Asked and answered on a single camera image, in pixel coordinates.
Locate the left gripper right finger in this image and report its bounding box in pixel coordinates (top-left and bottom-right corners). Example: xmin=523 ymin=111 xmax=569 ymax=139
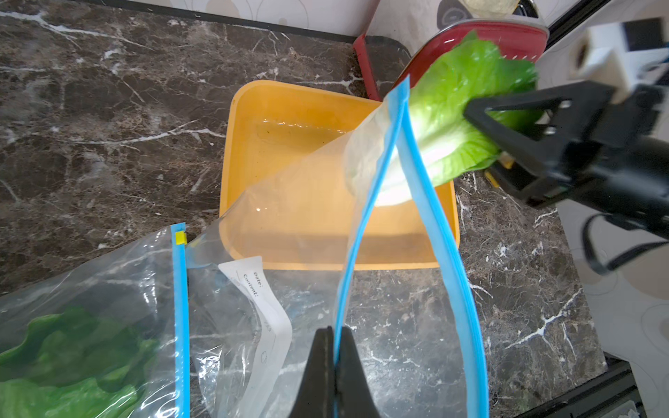
xmin=336 ymin=327 xmax=381 ymax=418

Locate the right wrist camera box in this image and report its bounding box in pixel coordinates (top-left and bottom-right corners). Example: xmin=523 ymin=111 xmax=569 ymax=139
xmin=570 ymin=17 xmax=668 ymax=104

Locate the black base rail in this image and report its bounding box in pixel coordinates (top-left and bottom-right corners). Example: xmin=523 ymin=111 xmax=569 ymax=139
xmin=518 ymin=359 xmax=647 ymax=418

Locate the yellow plastic tray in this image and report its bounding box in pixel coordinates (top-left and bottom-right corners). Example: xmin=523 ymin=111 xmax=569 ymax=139
xmin=218 ymin=79 xmax=461 ymax=272

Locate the red toaster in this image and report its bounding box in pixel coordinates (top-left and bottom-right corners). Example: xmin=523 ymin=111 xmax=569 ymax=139
xmin=354 ymin=0 xmax=549 ymax=101

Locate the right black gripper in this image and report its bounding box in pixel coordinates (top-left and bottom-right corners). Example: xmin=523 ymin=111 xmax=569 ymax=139
xmin=463 ymin=81 xmax=668 ymax=239

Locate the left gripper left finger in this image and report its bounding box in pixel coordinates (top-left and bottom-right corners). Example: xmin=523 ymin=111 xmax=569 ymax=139
xmin=289 ymin=327 xmax=335 ymax=418

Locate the yellow zipper slider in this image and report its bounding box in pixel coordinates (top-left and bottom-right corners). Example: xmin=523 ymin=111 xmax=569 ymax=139
xmin=174 ymin=231 xmax=187 ymax=246

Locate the chinese cabbage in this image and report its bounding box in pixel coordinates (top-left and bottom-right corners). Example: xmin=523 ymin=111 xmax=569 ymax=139
xmin=1 ymin=308 xmax=160 ymax=392
xmin=1 ymin=379 xmax=139 ymax=417
xmin=343 ymin=31 xmax=538 ymax=199

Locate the clear zipper bag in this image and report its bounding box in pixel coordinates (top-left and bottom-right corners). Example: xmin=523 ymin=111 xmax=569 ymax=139
xmin=1 ymin=224 xmax=191 ymax=417
xmin=186 ymin=82 xmax=490 ymax=417

